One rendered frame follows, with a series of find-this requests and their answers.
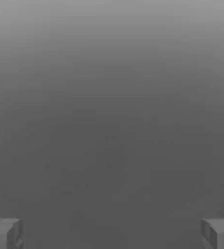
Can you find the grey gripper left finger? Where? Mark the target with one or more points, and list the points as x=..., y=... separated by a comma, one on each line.
x=1, y=235

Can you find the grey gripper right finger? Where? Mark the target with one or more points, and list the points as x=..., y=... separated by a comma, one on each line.
x=222, y=236

